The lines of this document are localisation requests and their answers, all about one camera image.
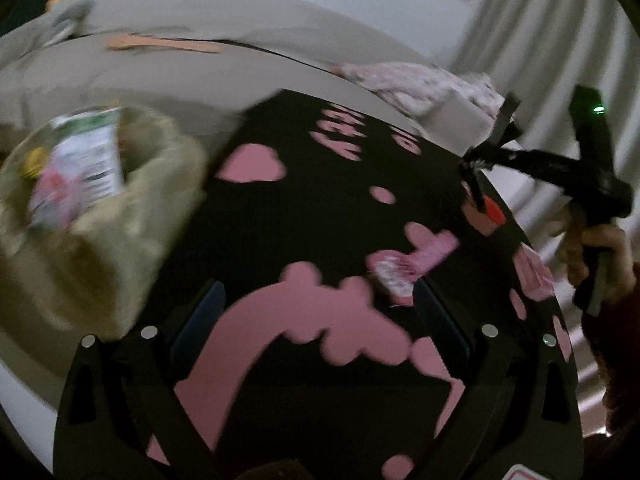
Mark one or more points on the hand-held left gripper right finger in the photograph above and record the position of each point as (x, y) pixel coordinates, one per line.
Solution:
(442, 322)

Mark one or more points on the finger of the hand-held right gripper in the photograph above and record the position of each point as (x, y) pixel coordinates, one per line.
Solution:
(476, 180)
(507, 120)

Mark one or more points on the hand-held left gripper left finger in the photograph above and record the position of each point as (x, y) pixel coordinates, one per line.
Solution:
(200, 327)

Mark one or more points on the pink cup with red lid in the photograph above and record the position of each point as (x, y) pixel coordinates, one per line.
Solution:
(492, 212)

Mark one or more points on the pink wrapper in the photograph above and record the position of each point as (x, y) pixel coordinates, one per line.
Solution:
(410, 262)

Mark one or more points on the green white packet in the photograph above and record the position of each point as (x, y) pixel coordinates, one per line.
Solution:
(85, 165)

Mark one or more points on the person's right forearm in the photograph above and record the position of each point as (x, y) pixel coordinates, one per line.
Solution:
(617, 350)

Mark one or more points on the person's right hand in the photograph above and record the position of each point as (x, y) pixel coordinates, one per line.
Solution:
(620, 260)

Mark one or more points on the white curtain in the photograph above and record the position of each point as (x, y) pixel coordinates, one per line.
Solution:
(550, 35)

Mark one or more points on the pink white floral cloth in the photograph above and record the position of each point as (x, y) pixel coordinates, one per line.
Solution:
(420, 82)

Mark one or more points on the beige sofa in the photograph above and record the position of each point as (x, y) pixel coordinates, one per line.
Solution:
(250, 75)

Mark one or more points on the orange strip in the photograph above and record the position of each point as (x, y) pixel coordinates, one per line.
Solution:
(165, 44)

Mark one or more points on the grey cloth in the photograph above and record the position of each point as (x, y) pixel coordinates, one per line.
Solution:
(70, 17)

